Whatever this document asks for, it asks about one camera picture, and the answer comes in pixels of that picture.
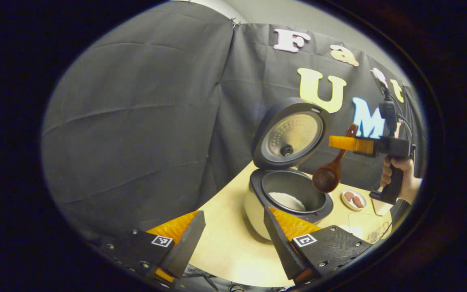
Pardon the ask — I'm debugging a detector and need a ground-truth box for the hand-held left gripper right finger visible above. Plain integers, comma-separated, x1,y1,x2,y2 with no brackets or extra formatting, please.
263,206,374,284

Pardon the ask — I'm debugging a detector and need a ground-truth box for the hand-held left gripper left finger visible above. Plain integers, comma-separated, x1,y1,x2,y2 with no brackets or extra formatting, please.
92,210,206,286

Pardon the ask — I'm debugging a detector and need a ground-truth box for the brown wooden spoon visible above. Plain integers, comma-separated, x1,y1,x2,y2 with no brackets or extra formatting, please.
313,124,359,193

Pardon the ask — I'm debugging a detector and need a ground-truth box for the white rice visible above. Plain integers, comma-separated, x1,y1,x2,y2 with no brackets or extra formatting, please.
268,192,307,212

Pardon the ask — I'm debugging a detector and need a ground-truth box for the dark grey rice cooker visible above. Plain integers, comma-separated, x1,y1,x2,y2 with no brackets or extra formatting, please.
244,97,334,240

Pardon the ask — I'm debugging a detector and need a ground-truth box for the white round plate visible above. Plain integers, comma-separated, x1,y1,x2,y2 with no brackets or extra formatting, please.
341,189,368,211

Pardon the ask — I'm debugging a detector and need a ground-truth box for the black backdrop cloth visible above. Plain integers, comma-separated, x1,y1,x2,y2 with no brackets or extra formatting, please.
41,2,426,240

